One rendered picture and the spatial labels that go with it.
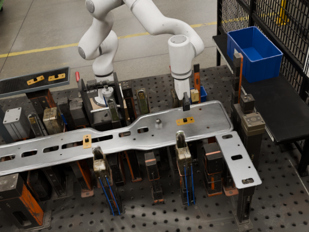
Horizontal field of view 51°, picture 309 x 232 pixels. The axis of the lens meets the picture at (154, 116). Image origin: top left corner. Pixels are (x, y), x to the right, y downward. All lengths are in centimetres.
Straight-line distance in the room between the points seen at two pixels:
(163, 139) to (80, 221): 57
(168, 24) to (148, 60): 249
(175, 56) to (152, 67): 241
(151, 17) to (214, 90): 98
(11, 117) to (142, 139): 63
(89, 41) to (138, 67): 200
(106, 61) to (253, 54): 82
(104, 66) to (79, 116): 38
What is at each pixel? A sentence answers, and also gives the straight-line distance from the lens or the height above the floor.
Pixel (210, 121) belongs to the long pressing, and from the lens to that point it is 151.
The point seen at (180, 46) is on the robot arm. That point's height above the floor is 143.
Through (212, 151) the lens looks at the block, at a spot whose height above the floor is 98.
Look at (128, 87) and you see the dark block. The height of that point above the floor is 112.
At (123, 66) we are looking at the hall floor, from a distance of 376.
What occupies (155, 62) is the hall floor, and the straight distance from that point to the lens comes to 372.
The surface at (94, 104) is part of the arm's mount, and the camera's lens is 201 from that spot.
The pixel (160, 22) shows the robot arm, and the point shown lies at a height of 148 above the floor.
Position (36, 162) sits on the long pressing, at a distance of 154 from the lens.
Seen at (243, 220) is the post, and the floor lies 73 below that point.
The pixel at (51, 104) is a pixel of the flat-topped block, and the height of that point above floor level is 102.
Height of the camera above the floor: 206
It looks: 43 degrees down
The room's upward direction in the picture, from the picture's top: 10 degrees counter-clockwise
